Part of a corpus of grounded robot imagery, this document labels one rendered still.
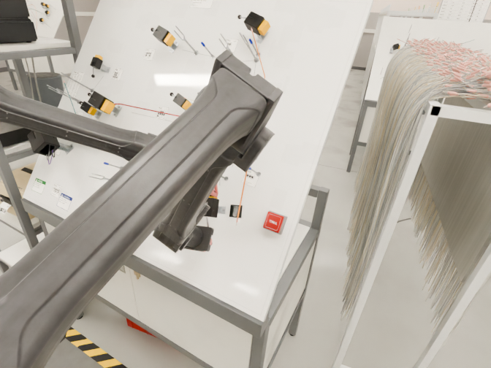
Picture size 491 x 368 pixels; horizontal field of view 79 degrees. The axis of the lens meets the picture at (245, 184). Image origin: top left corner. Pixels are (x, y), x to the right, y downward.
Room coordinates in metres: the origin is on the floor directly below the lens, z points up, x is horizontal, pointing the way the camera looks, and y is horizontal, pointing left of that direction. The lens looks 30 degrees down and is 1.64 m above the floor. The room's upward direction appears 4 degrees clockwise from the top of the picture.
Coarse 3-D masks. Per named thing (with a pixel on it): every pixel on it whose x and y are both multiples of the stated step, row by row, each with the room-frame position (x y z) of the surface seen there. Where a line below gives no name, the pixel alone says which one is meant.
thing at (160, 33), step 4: (152, 28) 1.26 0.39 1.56; (156, 28) 1.21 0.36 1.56; (160, 28) 1.21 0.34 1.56; (164, 28) 1.20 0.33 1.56; (156, 32) 1.20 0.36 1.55; (160, 32) 1.20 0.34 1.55; (164, 32) 1.19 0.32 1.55; (168, 32) 1.19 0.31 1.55; (156, 36) 1.19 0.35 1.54; (160, 36) 1.19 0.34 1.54; (164, 36) 1.18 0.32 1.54; (160, 40) 1.20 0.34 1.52; (164, 44) 1.20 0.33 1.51; (172, 44) 1.26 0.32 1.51; (176, 44) 1.26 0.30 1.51; (172, 48) 1.24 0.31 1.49; (172, 52) 1.25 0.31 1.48
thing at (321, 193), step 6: (312, 186) 1.12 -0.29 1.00; (318, 186) 1.12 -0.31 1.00; (312, 192) 1.10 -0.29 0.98; (318, 192) 1.09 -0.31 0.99; (324, 192) 1.08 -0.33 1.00; (318, 198) 1.09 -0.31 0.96; (324, 198) 1.07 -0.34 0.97; (318, 204) 1.08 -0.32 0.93; (324, 204) 1.07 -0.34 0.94; (318, 210) 1.08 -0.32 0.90; (324, 210) 1.10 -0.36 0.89; (318, 216) 1.08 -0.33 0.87; (312, 222) 1.09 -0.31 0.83; (318, 222) 1.08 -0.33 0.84; (318, 228) 1.07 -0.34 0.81
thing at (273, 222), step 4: (268, 212) 0.72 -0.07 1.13; (272, 212) 0.71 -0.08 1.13; (268, 216) 0.71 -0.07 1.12; (272, 216) 0.71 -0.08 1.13; (276, 216) 0.70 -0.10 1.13; (280, 216) 0.70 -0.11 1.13; (268, 220) 0.70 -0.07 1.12; (272, 220) 0.70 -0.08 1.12; (276, 220) 0.70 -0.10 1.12; (280, 220) 0.69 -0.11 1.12; (264, 224) 0.70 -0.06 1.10; (268, 224) 0.69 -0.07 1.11; (272, 224) 0.69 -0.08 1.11; (276, 224) 0.69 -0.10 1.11; (280, 224) 0.69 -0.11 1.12; (268, 228) 0.69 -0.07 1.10; (272, 228) 0.69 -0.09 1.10; (276, 228) 0.68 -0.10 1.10; (280, 228) 0.68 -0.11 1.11; (276, 232) 0.68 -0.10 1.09
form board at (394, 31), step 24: (384, 24) 3.85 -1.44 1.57; (408, 24) 3.79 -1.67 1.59; (432, 24) 3.73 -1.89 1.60; (456, 24) 3.67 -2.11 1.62; (480, 24) 3.61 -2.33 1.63; (384, 48) 3.66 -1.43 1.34; (480, 48) 3.43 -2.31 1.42; (384, 72) 3.46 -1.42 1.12; (360, 120) 3.25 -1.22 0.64; (360, 144) 3.23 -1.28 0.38
